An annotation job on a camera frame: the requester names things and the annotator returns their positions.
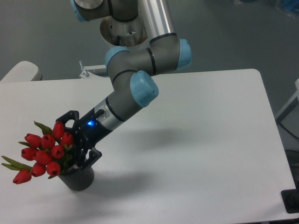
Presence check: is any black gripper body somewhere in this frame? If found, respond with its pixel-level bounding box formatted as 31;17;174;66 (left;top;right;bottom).
70;108;112;151

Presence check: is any red tulip bouquet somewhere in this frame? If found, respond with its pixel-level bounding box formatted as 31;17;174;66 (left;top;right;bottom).
2;121;75;184

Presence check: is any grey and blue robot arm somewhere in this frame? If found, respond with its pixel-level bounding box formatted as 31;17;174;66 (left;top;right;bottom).
59;0;192;169

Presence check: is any dark grey ribbed vase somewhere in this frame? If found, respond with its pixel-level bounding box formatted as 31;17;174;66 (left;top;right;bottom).
58;165;94;191

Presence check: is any white furniture at right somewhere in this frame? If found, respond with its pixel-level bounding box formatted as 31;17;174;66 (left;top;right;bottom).
275;79;299;125

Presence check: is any black device at table edge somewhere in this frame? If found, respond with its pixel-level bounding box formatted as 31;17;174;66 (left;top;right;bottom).
281;189;299;214

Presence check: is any blue plastic bag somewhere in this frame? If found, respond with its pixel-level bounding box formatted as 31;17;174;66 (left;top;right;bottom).
276;0;299;17

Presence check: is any white metal mounting frame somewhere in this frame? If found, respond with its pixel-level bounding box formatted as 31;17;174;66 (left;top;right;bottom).
79;61;109;79

